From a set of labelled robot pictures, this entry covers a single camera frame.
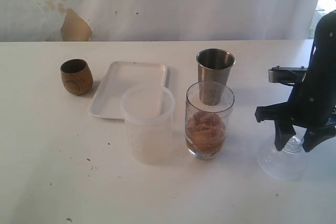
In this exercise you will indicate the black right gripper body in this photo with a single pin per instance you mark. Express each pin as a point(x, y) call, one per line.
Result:
point(312, 100)

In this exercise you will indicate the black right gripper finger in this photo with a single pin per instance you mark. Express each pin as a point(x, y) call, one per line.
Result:
point(283, 132)
point(313, 138)

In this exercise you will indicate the clear plastic shaker lid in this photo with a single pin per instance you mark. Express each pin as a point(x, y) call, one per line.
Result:
point(287, 164)

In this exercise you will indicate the brown wooden cubes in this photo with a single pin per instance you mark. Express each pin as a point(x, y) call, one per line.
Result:
point(205, 133)

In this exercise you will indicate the clear plastic shaker cup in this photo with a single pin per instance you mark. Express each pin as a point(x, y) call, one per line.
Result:
point(209, 105)

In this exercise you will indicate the stainless steel cup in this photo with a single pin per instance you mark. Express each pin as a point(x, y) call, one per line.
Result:
point(214, 67)

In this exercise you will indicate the translucent plastic measuring cup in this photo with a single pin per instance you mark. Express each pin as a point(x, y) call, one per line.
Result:
point(148, 114)

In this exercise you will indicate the brown wooden cup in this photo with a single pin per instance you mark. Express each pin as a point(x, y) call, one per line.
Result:
point(76, 76)

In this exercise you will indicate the white rectangular tray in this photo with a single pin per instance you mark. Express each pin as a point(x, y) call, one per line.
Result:
point(120, 77)

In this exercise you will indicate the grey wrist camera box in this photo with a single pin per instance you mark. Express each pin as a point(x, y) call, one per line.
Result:
point(286, 75)

